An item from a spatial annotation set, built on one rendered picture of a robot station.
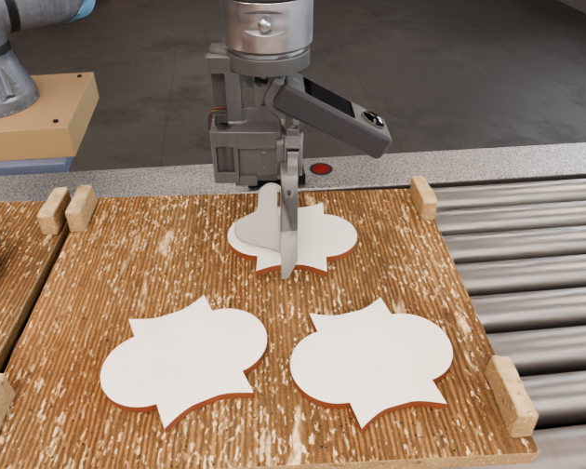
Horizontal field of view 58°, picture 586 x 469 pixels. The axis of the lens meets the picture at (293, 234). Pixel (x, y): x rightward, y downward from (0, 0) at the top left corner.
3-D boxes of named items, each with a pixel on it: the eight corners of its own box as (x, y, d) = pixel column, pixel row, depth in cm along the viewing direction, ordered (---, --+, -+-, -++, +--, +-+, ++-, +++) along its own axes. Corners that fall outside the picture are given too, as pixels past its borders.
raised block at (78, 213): (83, 202, 63) (77, 182, 61) (99, 202, 63) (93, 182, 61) (69, 233, 58) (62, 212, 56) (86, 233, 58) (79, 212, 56)
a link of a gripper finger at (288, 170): (279, 228, 51) (279, 138, 50) (298, 228, 51) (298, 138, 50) (277, 232, 46) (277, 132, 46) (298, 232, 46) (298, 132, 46)
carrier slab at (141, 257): (87, 207, 64) (85, 197, 63) (419, 198, 66) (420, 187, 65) (-40, 494, 37) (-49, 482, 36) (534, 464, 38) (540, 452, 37)
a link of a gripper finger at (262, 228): (236, 277, 51) (236, 182, 50) (297, 278, 51) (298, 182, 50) (233, 283, 48) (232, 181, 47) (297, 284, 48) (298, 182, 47)
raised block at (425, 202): (407, 194, 64) (411, 174, 62) (422, 193, 64) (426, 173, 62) (419, 221, 59) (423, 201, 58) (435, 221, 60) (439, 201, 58)
